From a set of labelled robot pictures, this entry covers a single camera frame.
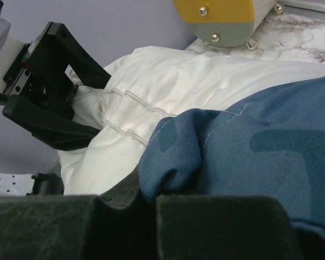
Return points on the cream orange cylindrical container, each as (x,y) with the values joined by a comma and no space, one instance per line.
(226,23)

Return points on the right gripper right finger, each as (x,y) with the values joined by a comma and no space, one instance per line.
(231,227)

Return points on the white pillow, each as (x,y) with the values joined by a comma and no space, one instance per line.
(153,83)

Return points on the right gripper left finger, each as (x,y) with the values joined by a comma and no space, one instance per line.
(117,224)

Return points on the blue cartoon print pillowcase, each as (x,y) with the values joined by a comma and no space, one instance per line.
(270,143)

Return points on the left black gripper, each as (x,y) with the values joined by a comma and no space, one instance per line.
(38,73)

